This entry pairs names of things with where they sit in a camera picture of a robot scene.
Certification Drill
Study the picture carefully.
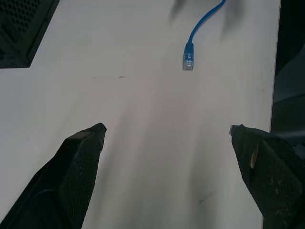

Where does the blue ethernet cable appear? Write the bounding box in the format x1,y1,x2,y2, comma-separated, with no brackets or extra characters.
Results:
182,0,227,71

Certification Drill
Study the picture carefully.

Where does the black computer case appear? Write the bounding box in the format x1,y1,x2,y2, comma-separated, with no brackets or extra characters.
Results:
0,0,60,69

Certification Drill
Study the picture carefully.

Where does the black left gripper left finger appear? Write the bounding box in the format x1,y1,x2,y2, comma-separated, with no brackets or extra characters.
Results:
0,123,107,229

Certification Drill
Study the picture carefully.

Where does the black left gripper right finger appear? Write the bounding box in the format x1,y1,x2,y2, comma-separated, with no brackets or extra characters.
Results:
229,124,305,229

